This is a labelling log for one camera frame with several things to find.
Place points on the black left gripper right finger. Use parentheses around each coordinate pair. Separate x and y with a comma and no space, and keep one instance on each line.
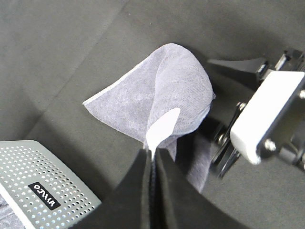
(178,205)

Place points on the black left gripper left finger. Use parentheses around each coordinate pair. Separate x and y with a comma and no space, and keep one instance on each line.
(128,206)

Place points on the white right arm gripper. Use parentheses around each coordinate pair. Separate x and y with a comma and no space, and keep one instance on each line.
(272,122)

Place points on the grey-blue microfibre towel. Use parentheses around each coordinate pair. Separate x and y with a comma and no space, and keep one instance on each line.
(161,99)

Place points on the grey perforated laundry basket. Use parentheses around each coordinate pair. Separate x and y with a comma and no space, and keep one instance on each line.
(41,190)

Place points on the black table cloth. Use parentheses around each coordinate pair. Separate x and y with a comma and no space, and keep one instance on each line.
(54,54)

